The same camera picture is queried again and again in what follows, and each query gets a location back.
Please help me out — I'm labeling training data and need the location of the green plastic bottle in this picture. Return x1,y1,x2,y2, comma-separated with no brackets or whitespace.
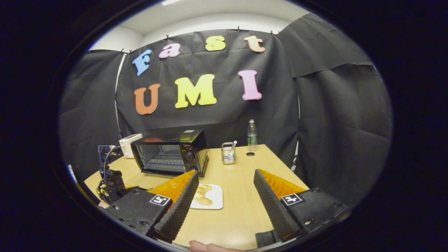
247,119,258,152

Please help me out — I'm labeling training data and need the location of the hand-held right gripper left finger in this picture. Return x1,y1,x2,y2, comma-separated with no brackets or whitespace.
105,170,200,244

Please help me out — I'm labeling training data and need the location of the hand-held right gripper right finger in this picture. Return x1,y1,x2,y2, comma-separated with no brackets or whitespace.
254,169,350,243

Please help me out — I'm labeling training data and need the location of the black backdrop cloth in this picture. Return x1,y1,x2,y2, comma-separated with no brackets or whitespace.
58,13,393,207

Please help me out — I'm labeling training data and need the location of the black electric oven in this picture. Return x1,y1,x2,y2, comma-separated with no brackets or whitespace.
131,129,210,177

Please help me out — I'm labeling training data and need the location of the golden bread pastry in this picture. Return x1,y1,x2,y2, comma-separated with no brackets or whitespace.
193,185,213,206

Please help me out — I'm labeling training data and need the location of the clear utensil holder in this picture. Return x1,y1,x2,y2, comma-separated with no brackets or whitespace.
221,141,238,165

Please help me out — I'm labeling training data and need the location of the white square plate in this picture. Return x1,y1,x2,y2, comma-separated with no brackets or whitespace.
190,184,224,210

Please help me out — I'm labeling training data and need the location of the white toaster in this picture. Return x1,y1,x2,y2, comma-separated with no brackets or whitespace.
119,133,143,159

